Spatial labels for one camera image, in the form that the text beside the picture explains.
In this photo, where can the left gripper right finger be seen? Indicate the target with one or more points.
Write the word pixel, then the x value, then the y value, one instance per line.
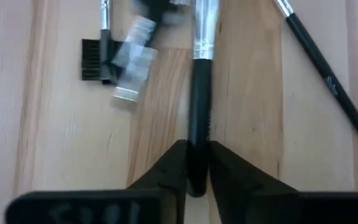
pixel 259 205

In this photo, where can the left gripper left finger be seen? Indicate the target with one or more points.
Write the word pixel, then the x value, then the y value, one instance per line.
pixel 154 199

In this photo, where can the medium fluffy makeup brush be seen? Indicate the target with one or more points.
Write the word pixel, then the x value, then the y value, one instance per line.
pixel 199 109

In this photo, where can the clear-capped makeup brush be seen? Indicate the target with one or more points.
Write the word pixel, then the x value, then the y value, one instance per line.
pixel 135 62

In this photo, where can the small round-head makeup brush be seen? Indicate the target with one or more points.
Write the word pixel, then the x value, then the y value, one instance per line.
pixel 328 84

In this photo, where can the eyebrow comb makeup brush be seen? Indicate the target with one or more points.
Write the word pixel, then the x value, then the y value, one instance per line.
pixel 90 59

